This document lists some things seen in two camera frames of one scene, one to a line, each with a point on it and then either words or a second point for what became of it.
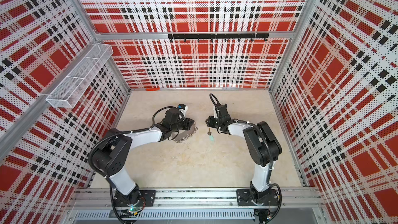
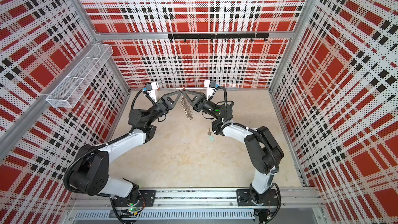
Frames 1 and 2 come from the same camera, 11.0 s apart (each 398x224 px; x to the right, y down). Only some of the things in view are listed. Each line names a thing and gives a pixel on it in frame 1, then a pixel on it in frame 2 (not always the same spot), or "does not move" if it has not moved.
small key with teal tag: x=209 y=133 does not move
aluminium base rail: x=100 y=199 does not move
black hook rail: x=225 y=36 does not move
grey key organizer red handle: x=182 y=135 -> x=189 y=114
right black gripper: x=210 y=123 -> x=200 y=103
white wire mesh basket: x=69 y=92 does not move
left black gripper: x=187 y=121 -> x=166 y=104
